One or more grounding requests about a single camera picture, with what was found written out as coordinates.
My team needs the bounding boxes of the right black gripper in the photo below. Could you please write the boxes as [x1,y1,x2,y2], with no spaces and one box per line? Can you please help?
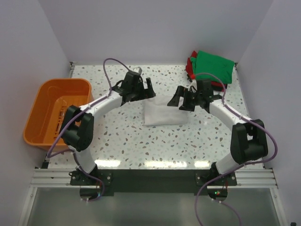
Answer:
[167,86,202,112]

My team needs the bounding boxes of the white t shirt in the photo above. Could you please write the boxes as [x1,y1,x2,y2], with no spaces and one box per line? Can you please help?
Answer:
[143,96,188,126]

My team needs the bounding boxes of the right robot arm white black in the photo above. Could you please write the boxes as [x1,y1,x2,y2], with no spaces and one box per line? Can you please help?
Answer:
[167,79,268,185]

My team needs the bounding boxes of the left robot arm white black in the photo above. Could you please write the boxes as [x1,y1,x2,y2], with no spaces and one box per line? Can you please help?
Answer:
[60,71,156,185]

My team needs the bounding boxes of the red folded t shirt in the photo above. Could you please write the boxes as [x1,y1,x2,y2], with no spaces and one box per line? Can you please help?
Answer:
[185,50,228,89]

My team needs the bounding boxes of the green folded t shirt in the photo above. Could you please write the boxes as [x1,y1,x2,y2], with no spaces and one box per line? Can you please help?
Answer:
[190,50,235,84]

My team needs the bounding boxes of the orange plastic basket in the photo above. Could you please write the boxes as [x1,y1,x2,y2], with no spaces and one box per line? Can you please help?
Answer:
[23,78,94,151]

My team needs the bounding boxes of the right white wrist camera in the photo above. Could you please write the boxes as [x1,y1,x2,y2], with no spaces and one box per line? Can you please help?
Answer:
[189,74,198,93]

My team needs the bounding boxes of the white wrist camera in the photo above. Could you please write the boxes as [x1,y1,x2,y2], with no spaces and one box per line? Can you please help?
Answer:
[132,67,143,74]
[189,74,198,93]

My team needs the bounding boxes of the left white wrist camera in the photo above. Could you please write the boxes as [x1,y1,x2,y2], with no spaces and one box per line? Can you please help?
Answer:
[132,67,143,74]

